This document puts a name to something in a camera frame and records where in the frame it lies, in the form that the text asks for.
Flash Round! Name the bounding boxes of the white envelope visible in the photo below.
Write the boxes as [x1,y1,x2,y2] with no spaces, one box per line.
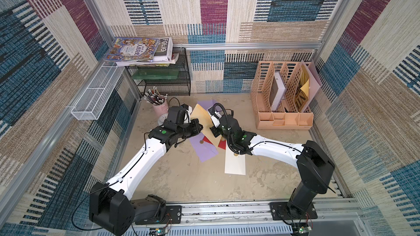
[225,148,246,175]

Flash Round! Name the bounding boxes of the white round clock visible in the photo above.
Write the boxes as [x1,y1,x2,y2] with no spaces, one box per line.
[157,114,167,126]

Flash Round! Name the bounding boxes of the pink pen cup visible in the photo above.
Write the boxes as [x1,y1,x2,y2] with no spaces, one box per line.
[152,99,169,118]

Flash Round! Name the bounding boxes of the white wire basket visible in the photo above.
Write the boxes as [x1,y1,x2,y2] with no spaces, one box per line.
[71,62,124,121]

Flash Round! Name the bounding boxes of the cream envelope with seal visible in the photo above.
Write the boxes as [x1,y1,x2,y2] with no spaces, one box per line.
[191,104,221,147]

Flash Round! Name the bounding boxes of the colourful picture book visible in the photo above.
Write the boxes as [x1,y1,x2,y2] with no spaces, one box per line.
[105,37,160,62]

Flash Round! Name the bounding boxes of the red envelope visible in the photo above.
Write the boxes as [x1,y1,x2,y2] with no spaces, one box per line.
[202,136,226,150]

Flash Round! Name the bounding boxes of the yellow paper sheet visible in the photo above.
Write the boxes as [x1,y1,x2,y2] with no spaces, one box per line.
[298,79,310,98]

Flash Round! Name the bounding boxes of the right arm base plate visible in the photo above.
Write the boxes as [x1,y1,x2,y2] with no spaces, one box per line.
[269,202,318,221]

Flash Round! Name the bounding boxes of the black wire shelf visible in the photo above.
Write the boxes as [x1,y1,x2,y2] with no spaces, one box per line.
[128,48,191,96]

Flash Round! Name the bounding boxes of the pens in cup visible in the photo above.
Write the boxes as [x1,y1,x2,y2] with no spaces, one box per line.
[143,86,167,106]

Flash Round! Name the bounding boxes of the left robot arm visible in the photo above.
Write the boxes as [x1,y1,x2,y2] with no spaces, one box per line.
[89,104,203,236]

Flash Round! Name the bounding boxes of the Folio book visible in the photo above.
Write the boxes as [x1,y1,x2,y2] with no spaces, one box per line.
[106,37,179,67]

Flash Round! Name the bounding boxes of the brown wanted poster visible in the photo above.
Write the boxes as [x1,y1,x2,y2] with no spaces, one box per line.
[294,68,310,112]

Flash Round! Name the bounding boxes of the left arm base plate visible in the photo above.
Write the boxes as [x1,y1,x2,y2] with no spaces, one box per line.
[153,205,182,225]

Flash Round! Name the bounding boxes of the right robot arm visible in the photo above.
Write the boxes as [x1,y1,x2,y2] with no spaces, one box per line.
[211,113,335,219]

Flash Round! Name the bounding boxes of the green folder on shelf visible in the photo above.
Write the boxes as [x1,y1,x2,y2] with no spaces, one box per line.
[132,68,179,80]

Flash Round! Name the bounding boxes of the white box in organizer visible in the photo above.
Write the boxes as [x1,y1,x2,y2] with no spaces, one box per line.
[269,71,286,111]

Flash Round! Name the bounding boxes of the lilac envelope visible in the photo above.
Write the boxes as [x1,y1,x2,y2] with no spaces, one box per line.
[197,99,217,110]
[189,133,218,162]

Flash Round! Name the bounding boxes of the pink folder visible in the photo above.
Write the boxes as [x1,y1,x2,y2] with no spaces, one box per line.
[299,61,322,112]

